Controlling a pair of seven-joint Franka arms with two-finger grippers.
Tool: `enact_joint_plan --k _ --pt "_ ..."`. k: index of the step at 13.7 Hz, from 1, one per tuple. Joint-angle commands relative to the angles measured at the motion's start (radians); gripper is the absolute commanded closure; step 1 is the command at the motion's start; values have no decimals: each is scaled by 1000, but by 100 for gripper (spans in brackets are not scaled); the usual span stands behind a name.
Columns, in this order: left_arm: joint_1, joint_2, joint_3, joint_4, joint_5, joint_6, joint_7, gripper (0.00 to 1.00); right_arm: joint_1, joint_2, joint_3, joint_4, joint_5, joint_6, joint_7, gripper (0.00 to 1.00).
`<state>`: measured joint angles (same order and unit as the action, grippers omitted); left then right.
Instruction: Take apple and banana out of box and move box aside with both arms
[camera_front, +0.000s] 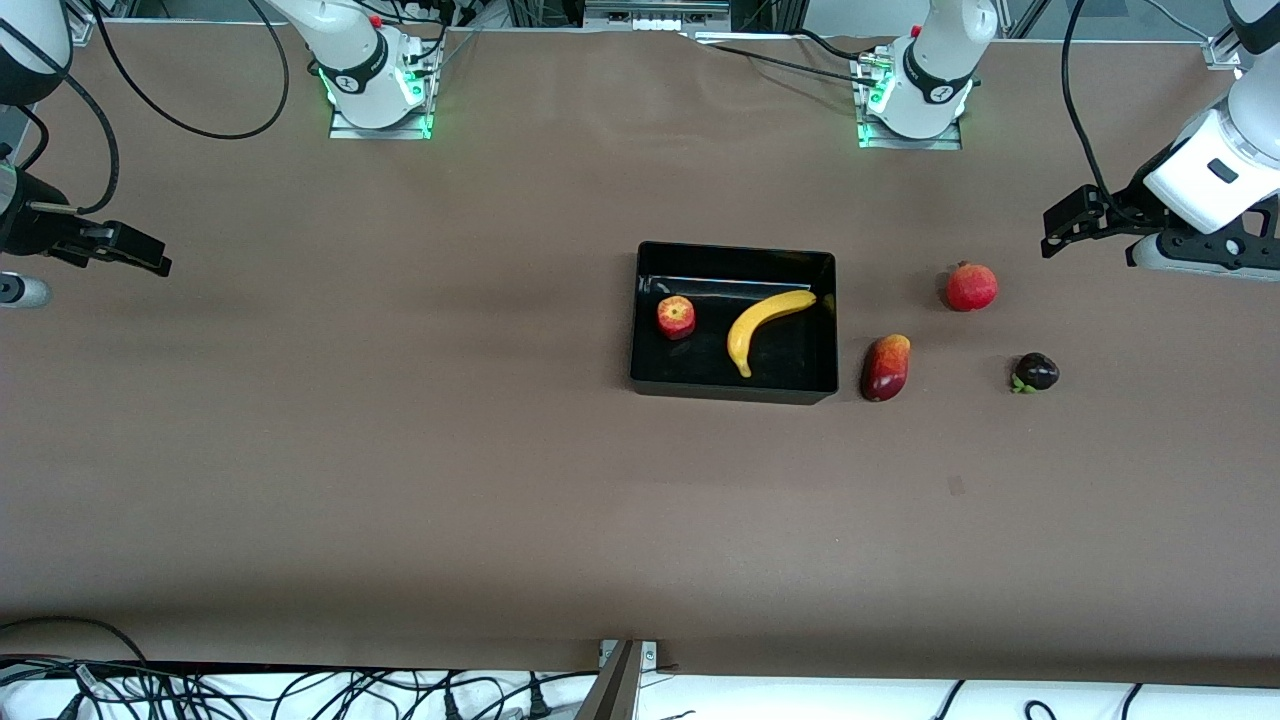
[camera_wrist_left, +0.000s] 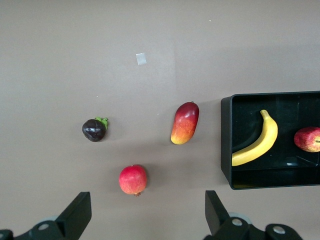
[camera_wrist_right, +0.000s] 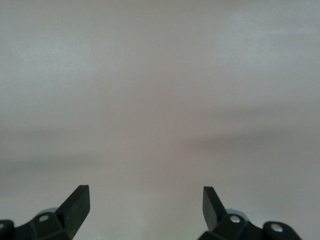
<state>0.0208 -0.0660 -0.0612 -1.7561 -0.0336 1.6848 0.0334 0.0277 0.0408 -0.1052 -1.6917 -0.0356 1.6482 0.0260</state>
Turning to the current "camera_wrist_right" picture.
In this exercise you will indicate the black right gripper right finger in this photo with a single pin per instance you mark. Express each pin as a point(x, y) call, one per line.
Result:
point(212, 212)

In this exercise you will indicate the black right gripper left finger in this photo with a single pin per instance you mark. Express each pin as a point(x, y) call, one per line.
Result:
point(72, 215)

